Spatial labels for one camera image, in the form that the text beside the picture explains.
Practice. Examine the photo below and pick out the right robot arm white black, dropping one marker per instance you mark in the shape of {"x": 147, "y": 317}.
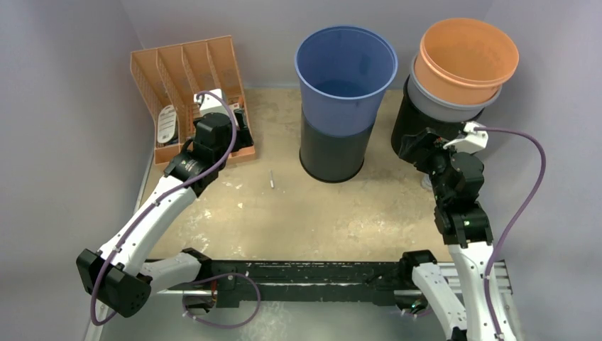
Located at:
{"x": 456, "y": 177}

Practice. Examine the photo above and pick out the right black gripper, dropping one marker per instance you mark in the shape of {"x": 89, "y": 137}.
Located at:
{"x": 418, "y": 145}

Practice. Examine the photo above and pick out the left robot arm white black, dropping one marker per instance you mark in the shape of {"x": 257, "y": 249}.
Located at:
{"x": 150, "y": 212}

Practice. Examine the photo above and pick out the black ribbed bin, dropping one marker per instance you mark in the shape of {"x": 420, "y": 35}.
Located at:
{"x": 411, "y": 121}

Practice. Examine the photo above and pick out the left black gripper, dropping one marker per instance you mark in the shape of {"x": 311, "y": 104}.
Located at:
{"x": 242, "y": 140}

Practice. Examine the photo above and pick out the dark navy cylindrical bin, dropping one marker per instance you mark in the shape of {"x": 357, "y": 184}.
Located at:
{"x": 332, "y": 159}

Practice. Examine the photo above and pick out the small clear plastic cup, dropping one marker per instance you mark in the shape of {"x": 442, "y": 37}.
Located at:
{"x": 426, "y": 183}

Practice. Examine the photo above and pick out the large blue plastic bucket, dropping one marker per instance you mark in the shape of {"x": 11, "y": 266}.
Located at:
{"x": 344, "y": 72}

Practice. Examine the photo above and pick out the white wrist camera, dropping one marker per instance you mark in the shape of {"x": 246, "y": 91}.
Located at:
{"x": 209, "y": 103}
{"x": 471, "y": 140}

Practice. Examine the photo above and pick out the orange plastic file organizer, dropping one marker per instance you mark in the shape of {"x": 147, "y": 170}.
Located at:
{"x": 173, "y": 74}

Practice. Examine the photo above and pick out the aluminium frame rail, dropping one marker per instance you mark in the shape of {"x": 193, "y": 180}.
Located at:
{"x": 126, "y": 288}

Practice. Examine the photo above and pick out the white oval package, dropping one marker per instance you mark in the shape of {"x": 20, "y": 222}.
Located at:
{"x": 167, "y": 126}

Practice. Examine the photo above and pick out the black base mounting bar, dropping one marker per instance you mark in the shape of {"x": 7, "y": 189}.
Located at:
{"x": 382, "y": 283}

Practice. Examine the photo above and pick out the grey plastic bucket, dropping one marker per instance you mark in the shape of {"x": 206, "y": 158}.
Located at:
{"x": 440, "y": 109}

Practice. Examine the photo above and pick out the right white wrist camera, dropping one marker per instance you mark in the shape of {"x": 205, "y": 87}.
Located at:
{"x": 471, "y": 140}

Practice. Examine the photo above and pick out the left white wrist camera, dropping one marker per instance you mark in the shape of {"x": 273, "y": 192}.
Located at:
{"x": 209, "y": 103}

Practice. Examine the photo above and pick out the orange plastic bucket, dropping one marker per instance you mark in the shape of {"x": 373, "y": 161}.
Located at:
{"x": 464, "y": 60}

